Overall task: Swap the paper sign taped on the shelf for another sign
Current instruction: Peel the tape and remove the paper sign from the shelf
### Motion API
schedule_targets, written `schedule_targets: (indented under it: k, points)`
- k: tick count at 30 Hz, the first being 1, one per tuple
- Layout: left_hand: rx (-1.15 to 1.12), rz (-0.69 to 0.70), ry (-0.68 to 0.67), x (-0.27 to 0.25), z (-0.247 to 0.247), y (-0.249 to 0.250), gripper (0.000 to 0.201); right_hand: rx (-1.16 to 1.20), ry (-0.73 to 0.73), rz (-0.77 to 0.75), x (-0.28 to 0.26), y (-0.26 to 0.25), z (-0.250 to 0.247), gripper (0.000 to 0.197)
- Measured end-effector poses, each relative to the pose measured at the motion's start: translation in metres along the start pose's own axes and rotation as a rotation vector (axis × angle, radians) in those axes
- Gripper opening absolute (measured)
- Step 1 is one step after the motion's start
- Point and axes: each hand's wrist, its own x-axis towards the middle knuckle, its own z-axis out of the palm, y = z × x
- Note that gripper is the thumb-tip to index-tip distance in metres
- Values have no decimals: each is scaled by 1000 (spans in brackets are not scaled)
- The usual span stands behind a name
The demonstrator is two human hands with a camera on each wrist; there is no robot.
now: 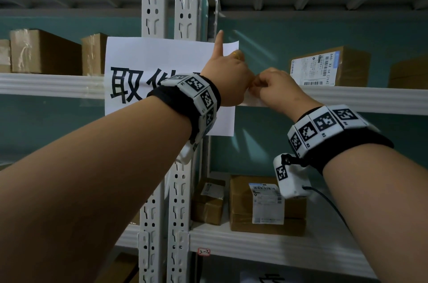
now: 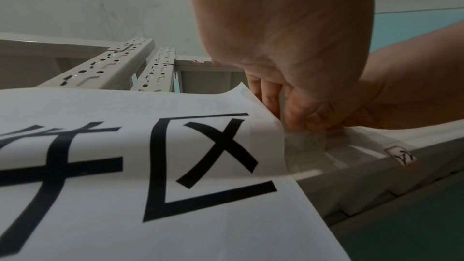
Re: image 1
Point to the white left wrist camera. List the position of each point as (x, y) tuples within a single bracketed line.
[(185, 154)]

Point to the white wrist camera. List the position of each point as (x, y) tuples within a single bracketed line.
[(185, 154), (292, 175)]

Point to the white paper sign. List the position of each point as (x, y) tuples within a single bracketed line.
[(150, 58)]

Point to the dark cardboard box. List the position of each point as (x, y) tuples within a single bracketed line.
[(120, 269)]

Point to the person's left little finger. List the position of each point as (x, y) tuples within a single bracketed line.
[(218, 45)]

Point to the partly seen paper sign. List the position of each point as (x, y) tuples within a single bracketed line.
[(264, 277)]

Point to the plain cardboard box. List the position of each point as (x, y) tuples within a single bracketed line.
[(409, 73)]

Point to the cardboard box edge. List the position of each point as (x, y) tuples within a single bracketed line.
[(4, 56)]

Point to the person's right hand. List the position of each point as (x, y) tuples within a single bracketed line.
[(281, 92)]

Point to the person's left forearm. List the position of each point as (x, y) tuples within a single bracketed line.
[(93, 192)]

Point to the person's right fingers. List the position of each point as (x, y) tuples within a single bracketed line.
[(258, 83)]

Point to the small labelled cardboard box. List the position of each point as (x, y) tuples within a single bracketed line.
[(207, 204)]

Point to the white shelf board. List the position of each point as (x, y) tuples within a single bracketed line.
[(367, 100), (50, 85), (128, 236), (284, 246)]

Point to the left marker wristband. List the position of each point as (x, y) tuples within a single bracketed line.
[(197, 95)]

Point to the marker wristband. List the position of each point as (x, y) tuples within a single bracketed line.
[(321, 129), (197, 95)]

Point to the person's right forearm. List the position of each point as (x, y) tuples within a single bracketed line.
[(381, 212)]

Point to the large taped cardboard box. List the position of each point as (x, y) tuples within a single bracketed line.
[(43, 53)]

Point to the flat labelled cardboard box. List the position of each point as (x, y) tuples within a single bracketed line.
[(240, 205)]

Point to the clear tape piece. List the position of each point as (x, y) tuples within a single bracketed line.
[(253, 99)]

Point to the narrow cardboard box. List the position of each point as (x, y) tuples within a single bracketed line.
[(94, 55)]

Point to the cardboard box with wide label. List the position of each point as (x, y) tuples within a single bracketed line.
[(347, 65)]

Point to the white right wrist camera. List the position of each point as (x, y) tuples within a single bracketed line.
[(292, 175)]

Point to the person's left hand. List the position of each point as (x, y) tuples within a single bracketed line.
[(227, 78)]

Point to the small red-edged shelf label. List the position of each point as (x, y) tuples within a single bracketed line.
[(204, 252)]

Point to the right marker wristband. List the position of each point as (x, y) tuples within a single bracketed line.
[(321, 129)]

